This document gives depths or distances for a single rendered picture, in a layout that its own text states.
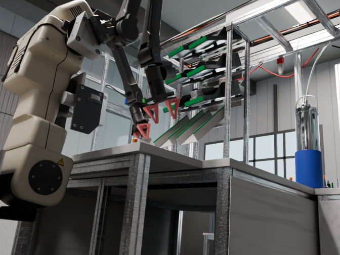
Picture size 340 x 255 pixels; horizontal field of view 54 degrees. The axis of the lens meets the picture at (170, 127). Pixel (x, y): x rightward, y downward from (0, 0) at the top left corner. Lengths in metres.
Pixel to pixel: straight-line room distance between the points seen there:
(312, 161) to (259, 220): 0.89
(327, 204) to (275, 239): 0.44
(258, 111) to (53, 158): 4.86
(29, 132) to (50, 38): 0.30
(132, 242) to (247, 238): 0.42
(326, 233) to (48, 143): 1.29
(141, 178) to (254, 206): 0.45
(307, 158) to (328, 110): 3.09
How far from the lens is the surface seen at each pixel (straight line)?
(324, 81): 5.36
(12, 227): 2.55
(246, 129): 1.71
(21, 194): 1.04
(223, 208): 1.15
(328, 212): 1.77
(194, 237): 6.06
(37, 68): 1.15
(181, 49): 1.78
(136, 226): 1.03
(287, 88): 5.58
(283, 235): 1.47
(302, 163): 2.12
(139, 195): 1.04
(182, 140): 1.57
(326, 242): 1.77
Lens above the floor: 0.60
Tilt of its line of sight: 17 degrees up
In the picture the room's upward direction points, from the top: 5 degrees clockwise
